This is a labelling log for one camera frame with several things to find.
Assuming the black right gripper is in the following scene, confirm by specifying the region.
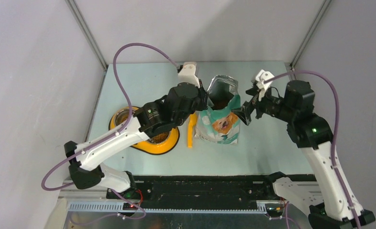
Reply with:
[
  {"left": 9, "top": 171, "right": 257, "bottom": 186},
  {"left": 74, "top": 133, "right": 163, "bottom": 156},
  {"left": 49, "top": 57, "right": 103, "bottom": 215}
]
[{"left": 231, "top": 83, "right": 295, "bottom": 125}]

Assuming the yellow plastic scoop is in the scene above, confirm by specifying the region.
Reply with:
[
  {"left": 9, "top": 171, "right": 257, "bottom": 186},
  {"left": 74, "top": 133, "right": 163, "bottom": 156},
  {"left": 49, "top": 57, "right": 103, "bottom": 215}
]
[{"left": 187, "top": 113, "right": 198, "bottom": 148}]

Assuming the green white pet food bag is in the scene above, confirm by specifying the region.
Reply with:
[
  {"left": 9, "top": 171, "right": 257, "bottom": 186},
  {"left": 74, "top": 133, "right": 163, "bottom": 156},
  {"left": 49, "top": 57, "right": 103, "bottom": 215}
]
[{"left": 194, "top": 75, "right": 241, "bottom": 145}]

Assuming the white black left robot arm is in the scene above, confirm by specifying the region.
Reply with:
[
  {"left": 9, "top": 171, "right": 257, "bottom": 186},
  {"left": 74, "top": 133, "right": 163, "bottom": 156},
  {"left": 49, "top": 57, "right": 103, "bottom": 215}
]
[{"left": 65, "top": 82, "right": 208, "bottom": 199}]

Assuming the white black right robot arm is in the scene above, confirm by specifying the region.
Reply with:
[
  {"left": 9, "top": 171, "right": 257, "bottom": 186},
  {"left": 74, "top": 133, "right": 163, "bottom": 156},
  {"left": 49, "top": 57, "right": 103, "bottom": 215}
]
[{"left": 233, "top": 80, "right": 376, "bottom": 229}]

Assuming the yellow double pet bowl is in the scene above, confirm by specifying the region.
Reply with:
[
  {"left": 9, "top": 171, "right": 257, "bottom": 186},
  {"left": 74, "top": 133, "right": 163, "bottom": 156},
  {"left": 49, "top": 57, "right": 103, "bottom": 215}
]
[{"left": 108, "top": 107, "right": 180, "bottom": 155}]

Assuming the brown pet food kibble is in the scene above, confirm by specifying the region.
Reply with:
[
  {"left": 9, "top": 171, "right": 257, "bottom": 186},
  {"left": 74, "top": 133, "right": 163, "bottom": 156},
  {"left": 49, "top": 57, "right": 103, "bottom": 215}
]
[{"left": 133, "top": 97, "right": 240, "bottom": 145}]

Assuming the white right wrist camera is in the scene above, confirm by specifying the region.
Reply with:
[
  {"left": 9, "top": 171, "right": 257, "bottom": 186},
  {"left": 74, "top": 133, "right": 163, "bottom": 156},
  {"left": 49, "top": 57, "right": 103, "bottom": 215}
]
[{"left": 253, "top": 70, "right": 275, "bottom": 101}]

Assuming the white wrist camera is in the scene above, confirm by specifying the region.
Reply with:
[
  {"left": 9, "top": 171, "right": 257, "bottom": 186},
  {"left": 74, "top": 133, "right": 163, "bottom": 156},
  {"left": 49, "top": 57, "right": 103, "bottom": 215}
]
[
  {"left": 178, "top": 62, "right": 200, "bottom": 88},
  {"left": 253, "top": 70, "right": 275, "bottom": 101}
]

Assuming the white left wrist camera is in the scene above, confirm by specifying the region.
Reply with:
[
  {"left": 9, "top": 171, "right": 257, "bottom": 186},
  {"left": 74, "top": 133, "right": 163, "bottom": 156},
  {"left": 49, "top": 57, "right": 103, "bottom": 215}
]
[{"left": 178, "top": 62, "right": 200, "bottom": 88}]

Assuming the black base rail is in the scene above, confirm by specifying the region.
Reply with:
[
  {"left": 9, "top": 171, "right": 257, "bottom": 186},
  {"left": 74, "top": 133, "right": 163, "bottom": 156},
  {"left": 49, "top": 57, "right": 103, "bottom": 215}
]
[{"left": 106, "top": 172, "right": 285, "bottom": 210}]

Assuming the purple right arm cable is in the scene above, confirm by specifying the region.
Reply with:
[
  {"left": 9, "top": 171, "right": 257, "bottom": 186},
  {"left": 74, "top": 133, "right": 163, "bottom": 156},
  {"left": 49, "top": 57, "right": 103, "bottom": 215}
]
[{"left": 263, "top": 70, "right": 363, "bottom": 229}]

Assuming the aluminium frame rail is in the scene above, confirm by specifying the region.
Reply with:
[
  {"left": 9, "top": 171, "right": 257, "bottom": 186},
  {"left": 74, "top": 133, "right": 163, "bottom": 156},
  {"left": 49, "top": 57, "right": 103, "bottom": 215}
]
[{"left": 59, "top": 176, "right": 286, "bottom": 214}]

